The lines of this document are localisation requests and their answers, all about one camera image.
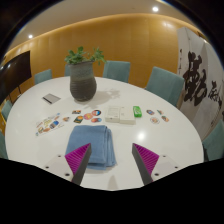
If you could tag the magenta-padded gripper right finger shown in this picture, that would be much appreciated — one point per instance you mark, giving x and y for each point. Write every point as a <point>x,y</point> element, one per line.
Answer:
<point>146,158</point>

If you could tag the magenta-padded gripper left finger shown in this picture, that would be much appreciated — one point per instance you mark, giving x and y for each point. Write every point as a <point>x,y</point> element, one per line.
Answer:
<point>78,157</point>

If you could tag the blue towel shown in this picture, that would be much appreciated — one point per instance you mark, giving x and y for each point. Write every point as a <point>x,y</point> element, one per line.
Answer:
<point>90,140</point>

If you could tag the shield-shaped sunset sticker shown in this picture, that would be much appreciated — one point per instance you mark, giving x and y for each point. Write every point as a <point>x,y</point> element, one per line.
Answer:
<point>78,119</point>

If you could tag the small pale sticker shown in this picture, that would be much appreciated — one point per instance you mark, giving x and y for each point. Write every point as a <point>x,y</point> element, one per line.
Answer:
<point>66,119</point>

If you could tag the oval orange-blue sticker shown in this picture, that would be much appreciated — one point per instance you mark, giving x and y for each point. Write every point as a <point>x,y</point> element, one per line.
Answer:
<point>96,120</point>

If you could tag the orange round sticker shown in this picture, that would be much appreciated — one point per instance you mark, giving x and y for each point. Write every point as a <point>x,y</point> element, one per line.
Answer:
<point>88,116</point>

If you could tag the black rectangular sticker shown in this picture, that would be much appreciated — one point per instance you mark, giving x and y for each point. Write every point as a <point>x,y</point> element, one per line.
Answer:
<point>76,112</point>

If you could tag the small green block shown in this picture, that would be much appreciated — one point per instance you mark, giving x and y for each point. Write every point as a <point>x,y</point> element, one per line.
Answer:
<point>137,111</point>

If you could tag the dark round sticker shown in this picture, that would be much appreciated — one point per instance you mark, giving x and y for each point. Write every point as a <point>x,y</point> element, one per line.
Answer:
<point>96,112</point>

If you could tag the white flat box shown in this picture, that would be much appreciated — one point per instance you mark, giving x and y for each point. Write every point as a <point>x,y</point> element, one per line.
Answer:
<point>120,114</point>

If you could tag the green plant in grey pot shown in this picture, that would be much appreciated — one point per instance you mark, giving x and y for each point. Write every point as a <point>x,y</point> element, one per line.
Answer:
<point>82,83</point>

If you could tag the white calligraphy folding screen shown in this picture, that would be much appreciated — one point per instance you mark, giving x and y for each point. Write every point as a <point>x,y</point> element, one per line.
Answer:
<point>196,83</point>

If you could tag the teal chairs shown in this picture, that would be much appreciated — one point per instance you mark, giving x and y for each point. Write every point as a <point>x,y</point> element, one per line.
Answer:
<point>116,70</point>

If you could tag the round ceiling lights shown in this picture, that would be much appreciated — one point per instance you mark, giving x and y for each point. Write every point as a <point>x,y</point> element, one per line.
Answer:
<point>155,9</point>

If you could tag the black wall screen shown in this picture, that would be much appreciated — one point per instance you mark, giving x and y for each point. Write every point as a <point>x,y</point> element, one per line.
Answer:
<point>15,73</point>

